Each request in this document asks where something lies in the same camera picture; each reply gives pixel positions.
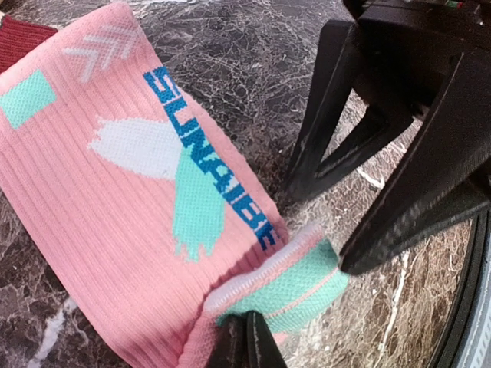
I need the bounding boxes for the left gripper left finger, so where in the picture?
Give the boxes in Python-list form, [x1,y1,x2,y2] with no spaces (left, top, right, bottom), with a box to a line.
[209,316,247,368]

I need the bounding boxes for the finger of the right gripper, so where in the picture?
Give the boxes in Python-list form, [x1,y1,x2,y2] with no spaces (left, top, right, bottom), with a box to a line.
[339,51,490,275]

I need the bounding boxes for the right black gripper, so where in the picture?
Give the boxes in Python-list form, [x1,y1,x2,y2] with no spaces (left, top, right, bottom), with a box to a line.
[284,1,490,202]

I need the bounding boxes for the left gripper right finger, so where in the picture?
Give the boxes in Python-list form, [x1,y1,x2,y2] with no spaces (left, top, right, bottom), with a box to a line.
[246,310,286,368]

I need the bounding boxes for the pink patterned sock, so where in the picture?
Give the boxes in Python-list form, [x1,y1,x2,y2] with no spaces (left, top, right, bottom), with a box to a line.
[1,2,348,367]

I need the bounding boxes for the beige striped sock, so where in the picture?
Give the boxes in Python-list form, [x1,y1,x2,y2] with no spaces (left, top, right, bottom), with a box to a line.
[0,13,58,73]

